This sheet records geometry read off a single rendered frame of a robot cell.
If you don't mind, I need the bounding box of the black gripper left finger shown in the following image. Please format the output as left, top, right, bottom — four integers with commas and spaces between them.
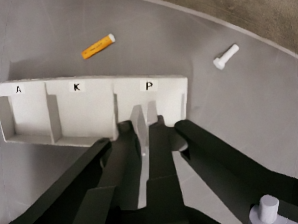
9, 104, 147, 224

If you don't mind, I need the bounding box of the white rack of three bins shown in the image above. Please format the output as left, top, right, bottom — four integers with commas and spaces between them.
0, 75, 187, 146

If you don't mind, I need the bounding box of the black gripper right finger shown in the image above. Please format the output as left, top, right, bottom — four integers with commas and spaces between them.
146, 100, 298, 224

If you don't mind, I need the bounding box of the white bolt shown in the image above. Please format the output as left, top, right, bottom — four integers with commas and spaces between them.
214, 44, 239, 69

